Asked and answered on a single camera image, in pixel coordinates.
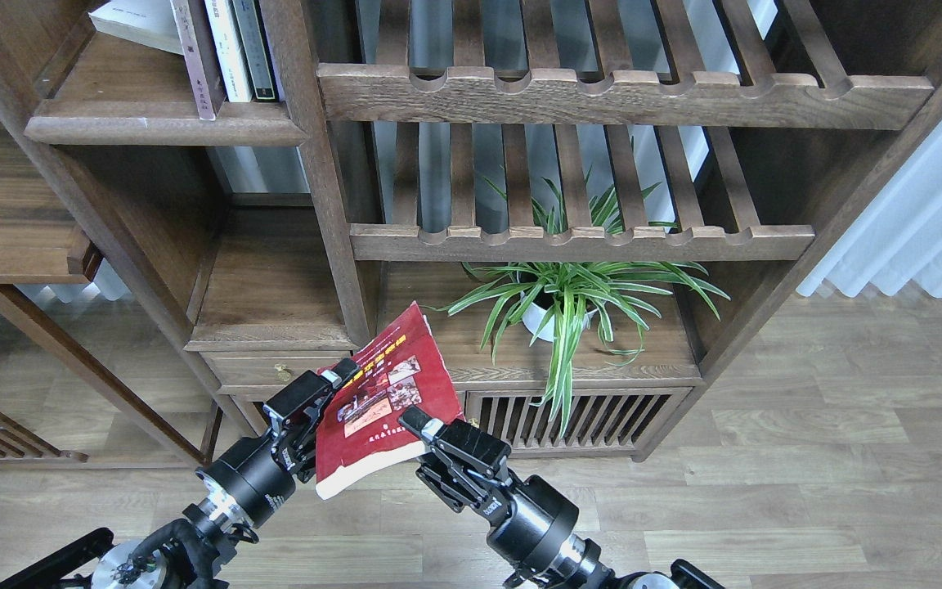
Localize wooden side table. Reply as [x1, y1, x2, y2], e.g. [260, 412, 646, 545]
[0, 123, 209, 465]

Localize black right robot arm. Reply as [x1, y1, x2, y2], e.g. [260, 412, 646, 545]
[399, 406, 720, 588]

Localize dark wooden bookshelf cabinet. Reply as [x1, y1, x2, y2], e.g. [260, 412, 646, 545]
[0, 1, 942, 461]

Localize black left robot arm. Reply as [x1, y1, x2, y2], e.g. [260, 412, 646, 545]
[2, 357, 358, 588]

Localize white upright book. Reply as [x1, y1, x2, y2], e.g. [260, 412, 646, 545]
[204, 1, 252, 103]

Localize dark green upright book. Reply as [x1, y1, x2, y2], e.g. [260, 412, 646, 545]
[233, 1, 278, 103]

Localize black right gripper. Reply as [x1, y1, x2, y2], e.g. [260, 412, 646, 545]
[399, 406, 581, 573]

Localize maroon book white characters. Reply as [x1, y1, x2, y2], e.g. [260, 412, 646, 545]
[169, 0, 226, 122]

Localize green spider plant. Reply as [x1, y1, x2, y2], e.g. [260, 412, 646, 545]
[426, 164, 731, 438]

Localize red book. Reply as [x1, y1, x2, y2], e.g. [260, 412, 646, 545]
[316, 303, 464, 500]

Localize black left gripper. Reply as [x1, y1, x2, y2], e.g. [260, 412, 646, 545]
[195, 357, 360, 528]

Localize brass drawer knob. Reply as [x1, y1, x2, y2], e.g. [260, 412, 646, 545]
[274, 364, 293, 383]

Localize yellow-green book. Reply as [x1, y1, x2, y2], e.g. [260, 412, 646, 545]
[88, 1, 182, 55]

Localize white curtain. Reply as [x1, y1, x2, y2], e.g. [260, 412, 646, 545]
[797, 122, 942, 297]

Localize white plant pot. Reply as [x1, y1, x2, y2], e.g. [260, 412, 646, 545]
[521, 301, 599, 343]

